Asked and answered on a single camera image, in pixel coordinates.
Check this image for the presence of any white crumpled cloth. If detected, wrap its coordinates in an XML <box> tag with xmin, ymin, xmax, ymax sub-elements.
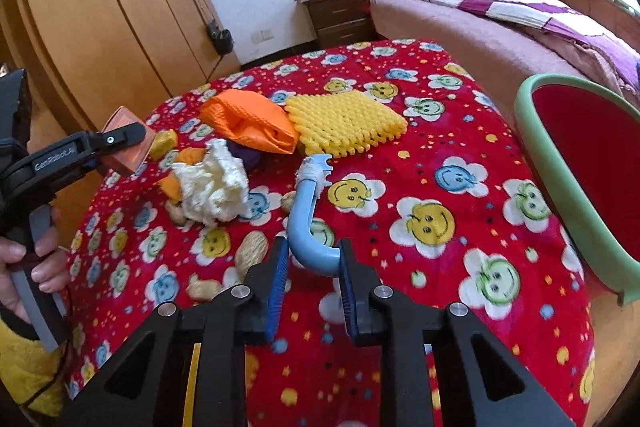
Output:
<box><xmin>172</xmin><ymin>138</ymin><xmax>250</xmax><ymax>226</ymax></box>

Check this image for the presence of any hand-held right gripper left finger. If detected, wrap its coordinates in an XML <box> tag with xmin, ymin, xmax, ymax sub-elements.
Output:
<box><xmin>57</xmin><ymin>238</ymin><xmax>292</xmax><ymax>427</ymax></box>

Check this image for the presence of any dark wooden nightstand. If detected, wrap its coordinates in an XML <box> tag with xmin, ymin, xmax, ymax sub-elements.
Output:
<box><xmin>300</xmin><ymin>0</ymin><xmax>376</xmax><ymax>50</ymax></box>

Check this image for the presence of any yellow sponge piece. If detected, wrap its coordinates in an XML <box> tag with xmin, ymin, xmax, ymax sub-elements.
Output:
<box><xmin>149</xmin><ymin>129</ymin><xmax>179</xmax><ymax>160</ymax></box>

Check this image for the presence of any copper coloured small box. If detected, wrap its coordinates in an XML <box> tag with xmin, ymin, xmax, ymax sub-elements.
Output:
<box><xmin>100</xmin><ymin>106</ymin><xmax>153</xmax><ymax>178</ymax></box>

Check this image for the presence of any bed with pink sheet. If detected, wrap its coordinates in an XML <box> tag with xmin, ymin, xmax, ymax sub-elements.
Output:
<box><xmin>367</xmin><ymin>0</ymin><xmax>640</xmax><ymax>108</ymax></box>

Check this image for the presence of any orange plastic bag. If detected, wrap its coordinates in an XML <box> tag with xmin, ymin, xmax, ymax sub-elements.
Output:
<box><xmin>200</xmin><ymin>89</ymin><xmax>300</xmax><ymax>156</ymax></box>

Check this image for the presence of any person's left hand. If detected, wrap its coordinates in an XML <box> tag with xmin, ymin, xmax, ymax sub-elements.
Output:
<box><xmin>0</xmin><ymin>206</ymin><xmax>71</xmax><ymax>325</ymax></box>

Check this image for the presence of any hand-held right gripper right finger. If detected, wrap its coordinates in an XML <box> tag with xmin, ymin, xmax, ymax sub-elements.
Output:
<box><xmin>337</xmin><ymin>239</ymin><xmax>576</xmax><ymax>427</ymax></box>

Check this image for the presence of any red smiley flower blanket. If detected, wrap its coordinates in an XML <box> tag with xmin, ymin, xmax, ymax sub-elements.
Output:
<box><xmin>65</xmin><ymin>38</ymin><xmax>596</xmax><ymax>427</ymax></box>

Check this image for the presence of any light wooden wardrobe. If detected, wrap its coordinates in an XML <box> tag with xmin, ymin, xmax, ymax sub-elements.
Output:
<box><xmin>0</xmin><ymin>0</ymin><xmax>241</xmax><ymax>132</ymax></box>

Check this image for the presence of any blue curved brush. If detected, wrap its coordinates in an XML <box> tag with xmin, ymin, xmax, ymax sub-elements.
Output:
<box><xmin>287</xmin><ymin>154</ymin><xmax>347</xmax><ymax>279</ymax></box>

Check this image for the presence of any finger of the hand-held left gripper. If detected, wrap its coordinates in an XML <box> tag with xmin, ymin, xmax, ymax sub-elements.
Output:
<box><xmin>75</xmin><ymin>123</ymin><xmax>148</xmax><ymax>174</ymax></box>

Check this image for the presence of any wooden window cabinet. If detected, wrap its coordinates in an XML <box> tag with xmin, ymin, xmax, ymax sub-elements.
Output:
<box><xmin>537</xmin><ymin>0</ymin><xmax>640</xmax><ymax>42</ymax></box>

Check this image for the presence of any person's left forearm yellow sleeve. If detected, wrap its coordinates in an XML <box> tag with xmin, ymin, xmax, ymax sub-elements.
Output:
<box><xmin>0</xmin><ymin>307</ymin><xmax>71</xmax><ymax>414</ymax></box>

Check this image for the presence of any yellow knitted pad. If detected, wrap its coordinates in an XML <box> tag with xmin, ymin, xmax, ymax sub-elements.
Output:
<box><xmin>284</xmin><ymin>89</ymin><xmax>408</xmax><ymax>159</ymax></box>

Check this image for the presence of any red bin with green rim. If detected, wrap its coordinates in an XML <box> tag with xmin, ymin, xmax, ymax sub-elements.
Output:
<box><xmin>514</xmin><ymin>74</ymin><xmax>640</xmax><ymax>308</ymax></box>

